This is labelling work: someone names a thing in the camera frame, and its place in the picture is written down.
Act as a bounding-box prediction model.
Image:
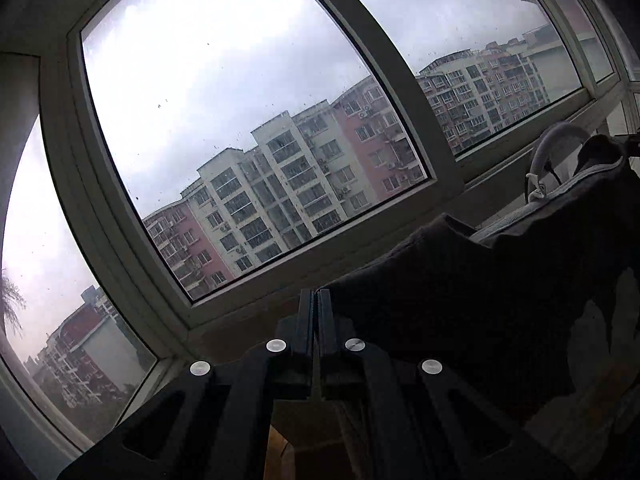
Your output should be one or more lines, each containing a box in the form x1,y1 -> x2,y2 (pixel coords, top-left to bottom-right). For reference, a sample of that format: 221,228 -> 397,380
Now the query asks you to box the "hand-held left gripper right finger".
317,287 -> 576,480

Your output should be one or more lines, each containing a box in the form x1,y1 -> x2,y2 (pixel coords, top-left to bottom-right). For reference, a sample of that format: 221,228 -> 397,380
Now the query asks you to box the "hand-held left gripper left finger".
57,287 -> 317,480

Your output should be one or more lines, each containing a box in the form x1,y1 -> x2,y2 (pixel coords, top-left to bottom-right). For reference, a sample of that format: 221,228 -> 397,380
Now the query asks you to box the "white framed window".
0,0 -> 640,461

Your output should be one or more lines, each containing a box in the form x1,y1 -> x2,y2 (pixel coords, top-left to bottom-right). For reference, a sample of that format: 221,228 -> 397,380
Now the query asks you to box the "dark grey t-shirt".
320,134 -> 640,428

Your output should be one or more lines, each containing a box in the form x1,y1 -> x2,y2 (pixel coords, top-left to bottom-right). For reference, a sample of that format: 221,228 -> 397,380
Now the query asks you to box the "white ring light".
525,122 -> 606,204

